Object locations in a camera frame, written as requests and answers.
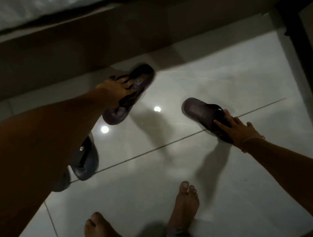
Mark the person's right hand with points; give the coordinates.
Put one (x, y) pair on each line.
(240, 134)

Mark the person's left hand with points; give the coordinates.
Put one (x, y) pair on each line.
(111, 91)

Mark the person's left fingers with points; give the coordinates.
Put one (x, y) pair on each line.
(123, 86)

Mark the person's right thumb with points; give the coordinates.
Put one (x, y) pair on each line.
(221, 124)

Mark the dark flip-flop sandal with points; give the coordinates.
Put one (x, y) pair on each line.
(143, 75)
(200, 111)

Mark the person's left forearm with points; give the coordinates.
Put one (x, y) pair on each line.
(46, 146)

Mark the person's right forearm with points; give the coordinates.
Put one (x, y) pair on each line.
(283, 168)

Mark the dark buckled sandal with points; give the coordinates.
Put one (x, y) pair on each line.
(86, 162)
(64, 182)

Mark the person's right foot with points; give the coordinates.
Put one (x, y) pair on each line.
(183, 207)

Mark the person's foot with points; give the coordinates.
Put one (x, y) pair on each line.
(100, 227)
(183, 207)

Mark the white mattress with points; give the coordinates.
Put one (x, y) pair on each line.
(36, 12)

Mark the dark furniture leg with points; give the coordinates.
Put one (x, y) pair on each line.
(298, 31)

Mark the person's left foot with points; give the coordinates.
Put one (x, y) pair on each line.
(100, 227)

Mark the bed frame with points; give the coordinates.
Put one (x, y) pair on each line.
(97, 46)

